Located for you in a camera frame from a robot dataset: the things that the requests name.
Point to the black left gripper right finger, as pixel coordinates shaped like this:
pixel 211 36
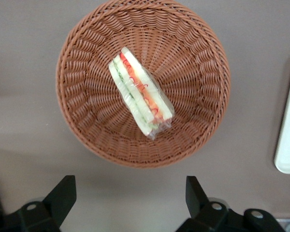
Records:
pixel 203 205

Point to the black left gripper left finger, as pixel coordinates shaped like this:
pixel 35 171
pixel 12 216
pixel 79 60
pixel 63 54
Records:
pixel 55 203

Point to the plastic-wrapped triangle sandwich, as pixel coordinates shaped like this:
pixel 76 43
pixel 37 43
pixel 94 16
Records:
pixel 137 89

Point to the round brown wicker basket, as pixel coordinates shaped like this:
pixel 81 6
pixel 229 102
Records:
pixel 87 101

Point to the beige rectangular serving tray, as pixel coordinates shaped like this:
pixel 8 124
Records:
pixel 288 125

